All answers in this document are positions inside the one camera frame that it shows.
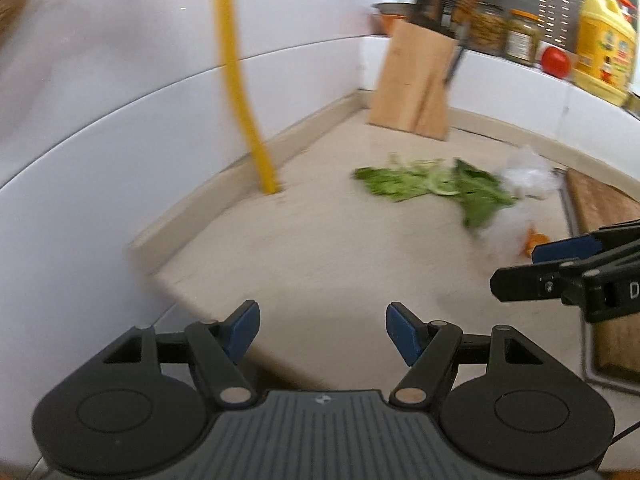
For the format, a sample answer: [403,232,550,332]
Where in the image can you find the green napa cabbage leaf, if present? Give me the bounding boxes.
[355,156,458,204]

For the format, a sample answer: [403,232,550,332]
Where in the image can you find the orange carrot piece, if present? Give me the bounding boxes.
[522,230,551,257]

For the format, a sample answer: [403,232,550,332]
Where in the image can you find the orange bowl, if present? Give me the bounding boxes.
[380,12,406,36]

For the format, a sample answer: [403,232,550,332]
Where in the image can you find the pickle jar orange lid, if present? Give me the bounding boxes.
[504,9,542,67]

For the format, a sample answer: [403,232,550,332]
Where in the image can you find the yellow pipe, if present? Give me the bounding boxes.
[212,0,278,196]

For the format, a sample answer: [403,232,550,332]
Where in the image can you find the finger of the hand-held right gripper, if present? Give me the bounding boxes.
[531,222,640,265]
[490,245,640,306]

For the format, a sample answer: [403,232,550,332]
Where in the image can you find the wooden cutting board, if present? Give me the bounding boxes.
[565,167,640,381]

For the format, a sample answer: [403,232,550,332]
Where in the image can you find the clear plastic bag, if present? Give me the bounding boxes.
[500,145,558,201]
[472,205,531,261]

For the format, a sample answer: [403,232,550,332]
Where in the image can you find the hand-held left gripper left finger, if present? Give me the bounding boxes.
[90,300,261,408]

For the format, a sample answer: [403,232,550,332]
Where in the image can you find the wooden knife block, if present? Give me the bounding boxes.
[367,20,463,141]

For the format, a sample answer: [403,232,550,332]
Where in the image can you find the glass jar of nuts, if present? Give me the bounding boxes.
[467,2,506,57]

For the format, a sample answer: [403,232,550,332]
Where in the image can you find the black cable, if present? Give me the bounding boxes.
[610,424,640,447]

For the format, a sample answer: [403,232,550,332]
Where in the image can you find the yellow oil bottle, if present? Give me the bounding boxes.
[572,0,638,107]

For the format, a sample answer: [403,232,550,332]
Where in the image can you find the ribbed wooden tool handle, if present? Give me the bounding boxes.
[452,0,486,26]

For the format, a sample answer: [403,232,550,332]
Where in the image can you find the red tomato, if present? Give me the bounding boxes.
[541,46,572,79]

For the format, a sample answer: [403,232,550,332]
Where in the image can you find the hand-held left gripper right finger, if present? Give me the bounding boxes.
[386,301,553,408]

